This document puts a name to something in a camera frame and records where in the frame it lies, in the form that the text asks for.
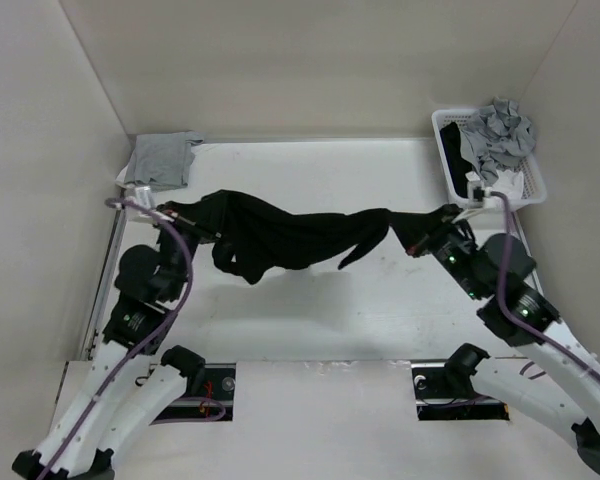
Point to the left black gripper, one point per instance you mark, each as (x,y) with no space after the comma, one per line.
(183,221)

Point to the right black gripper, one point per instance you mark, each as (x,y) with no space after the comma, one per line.
(449,221)

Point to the black tank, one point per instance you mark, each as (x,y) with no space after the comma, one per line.
(251,236)
(457,165)

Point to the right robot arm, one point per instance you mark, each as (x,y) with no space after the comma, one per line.
(495,272)

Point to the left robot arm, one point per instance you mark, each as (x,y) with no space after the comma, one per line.
(127,387)

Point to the white tank top in basket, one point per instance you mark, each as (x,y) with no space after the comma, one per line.
(507,182)

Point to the folded grey tank top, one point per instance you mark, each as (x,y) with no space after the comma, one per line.
(160,159)

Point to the crumpled grey tank top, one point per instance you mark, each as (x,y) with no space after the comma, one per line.
(496,138)

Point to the white plastic laundry basket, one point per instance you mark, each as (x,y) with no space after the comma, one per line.
(534,188)

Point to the right metal table rail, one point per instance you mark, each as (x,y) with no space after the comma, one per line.
(517,229)

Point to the metal table rail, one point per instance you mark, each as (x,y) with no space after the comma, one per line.
(94,319)
(517,229)

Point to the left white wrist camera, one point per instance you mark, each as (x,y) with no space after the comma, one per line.
(142,196)

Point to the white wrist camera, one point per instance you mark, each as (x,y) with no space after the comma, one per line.
(479,201)
(142,196)

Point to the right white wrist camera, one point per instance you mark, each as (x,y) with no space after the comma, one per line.
(479,201)

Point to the left metal table rail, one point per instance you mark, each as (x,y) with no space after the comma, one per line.
(94,319)

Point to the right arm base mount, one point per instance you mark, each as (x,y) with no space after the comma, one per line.
(437,400)

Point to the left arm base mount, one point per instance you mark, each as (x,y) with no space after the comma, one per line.
(211,400)

